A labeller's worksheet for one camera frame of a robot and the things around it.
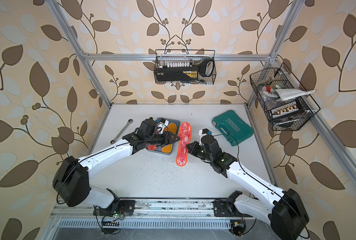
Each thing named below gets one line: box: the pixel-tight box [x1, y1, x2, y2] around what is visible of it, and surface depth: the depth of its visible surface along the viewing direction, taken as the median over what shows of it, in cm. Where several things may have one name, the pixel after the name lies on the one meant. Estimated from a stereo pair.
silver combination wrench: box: [110, 118, 134, 144], surface depth 107 cm
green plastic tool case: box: [211, 110, 255, 147], surface depth 104 cm
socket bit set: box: [270, 100, 304, 119], surface depth 69 cm
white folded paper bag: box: [272, 88, 316, 101], surface depth 63 cm
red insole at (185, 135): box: [176, 122, 192, 167], surface depth 80 cm
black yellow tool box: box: [154, 66, 199, 82], surface depth 85 cm
